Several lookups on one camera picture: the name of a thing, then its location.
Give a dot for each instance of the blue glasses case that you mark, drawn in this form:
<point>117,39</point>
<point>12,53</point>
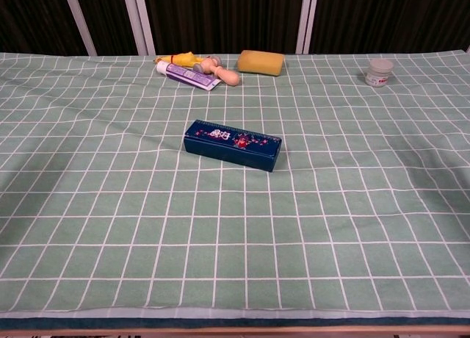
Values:
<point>227,150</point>

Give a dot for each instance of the purple white toothpaste tube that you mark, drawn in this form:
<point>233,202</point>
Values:
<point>187,75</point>

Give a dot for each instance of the yellow sponge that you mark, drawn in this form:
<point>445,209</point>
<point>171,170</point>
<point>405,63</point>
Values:
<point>259,63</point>

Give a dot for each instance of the yellow rubber chicken toy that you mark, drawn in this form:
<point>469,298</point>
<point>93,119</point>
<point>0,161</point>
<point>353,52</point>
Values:
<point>183,59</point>

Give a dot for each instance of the green checked tablecloth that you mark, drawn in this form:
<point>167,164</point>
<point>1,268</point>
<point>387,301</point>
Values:
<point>110,205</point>

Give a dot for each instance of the dark pleated curtain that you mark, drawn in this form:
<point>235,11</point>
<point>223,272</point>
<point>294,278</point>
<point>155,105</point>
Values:
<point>220,14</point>

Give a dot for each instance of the small white cream jar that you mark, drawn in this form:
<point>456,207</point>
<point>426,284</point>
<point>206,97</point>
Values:
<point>378,75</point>

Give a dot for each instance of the white frame post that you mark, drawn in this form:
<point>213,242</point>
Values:
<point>306,22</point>
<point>141,22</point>
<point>79,18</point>

